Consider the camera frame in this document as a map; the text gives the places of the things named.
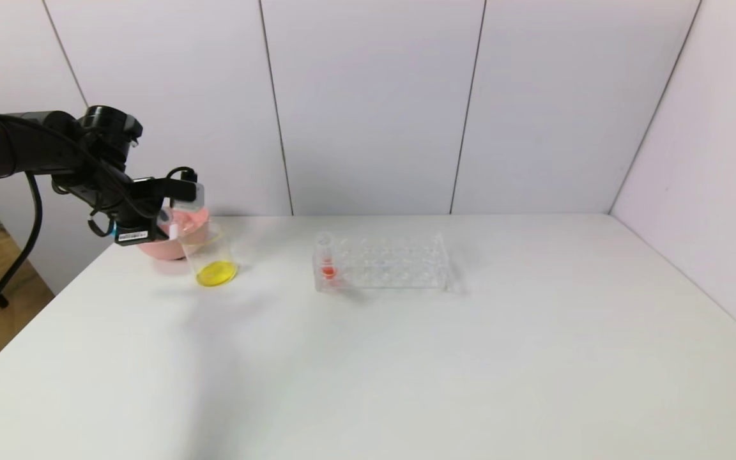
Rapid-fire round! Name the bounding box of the clear acrylic test tube rack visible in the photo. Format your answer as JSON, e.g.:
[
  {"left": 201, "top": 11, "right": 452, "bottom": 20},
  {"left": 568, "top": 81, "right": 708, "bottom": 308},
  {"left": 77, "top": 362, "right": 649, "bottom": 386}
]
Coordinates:
[{"left": 312, "top": 231, "right": 450, "bottom": 293}]

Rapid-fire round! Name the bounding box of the test tube with red pigment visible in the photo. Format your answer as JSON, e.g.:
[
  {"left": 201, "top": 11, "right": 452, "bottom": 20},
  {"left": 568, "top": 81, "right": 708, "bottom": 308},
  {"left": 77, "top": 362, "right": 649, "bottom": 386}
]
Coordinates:
[{"left": 318, "top": 233, "right": 339, "bottom": 282}]

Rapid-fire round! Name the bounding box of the clear glass beaker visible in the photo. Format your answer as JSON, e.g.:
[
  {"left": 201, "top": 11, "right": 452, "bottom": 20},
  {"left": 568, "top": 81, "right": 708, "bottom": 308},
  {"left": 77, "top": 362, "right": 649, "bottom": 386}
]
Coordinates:
[{"left": 180, "top": 220, "right": 242, "bottom": 288}]

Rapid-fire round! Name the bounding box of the pink bowl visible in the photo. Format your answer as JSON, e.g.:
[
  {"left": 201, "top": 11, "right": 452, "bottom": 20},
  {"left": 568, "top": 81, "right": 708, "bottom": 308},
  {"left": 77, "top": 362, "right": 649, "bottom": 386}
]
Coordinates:
[{"left": 138, "top": 206, "right": 211, "bottom": 261}]

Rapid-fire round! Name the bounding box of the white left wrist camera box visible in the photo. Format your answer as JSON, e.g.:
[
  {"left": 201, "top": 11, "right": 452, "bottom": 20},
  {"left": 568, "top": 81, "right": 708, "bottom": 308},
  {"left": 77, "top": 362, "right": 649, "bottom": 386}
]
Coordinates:
[{"left": 173, "top": 182, "right": 206, "bottom": 212}]

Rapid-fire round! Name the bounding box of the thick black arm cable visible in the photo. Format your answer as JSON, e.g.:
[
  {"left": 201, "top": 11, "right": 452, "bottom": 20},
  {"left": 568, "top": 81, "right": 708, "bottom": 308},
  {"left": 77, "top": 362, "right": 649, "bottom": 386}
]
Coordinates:
[{"left": 0, "top": 171, "right": 44, "bottom": 333}]

